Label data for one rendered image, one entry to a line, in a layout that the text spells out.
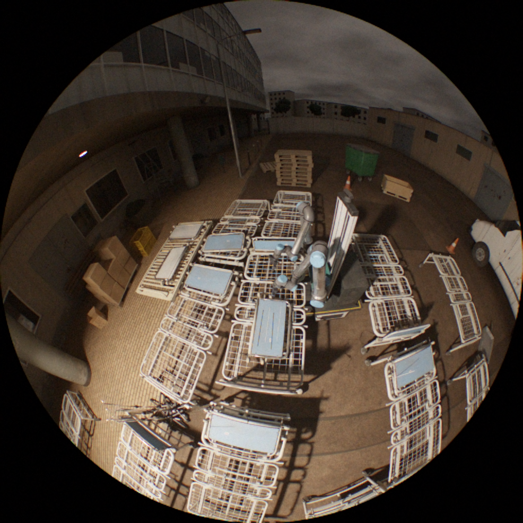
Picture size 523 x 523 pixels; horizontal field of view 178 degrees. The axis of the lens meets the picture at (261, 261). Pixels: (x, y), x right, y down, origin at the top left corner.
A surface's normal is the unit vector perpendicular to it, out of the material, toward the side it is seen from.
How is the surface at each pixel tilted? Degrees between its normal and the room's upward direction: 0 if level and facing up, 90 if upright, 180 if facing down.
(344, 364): 0
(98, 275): 90
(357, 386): 0
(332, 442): 0
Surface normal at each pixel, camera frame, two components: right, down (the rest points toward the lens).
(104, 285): 0.99, -0.10
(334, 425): -0.11, -0.65
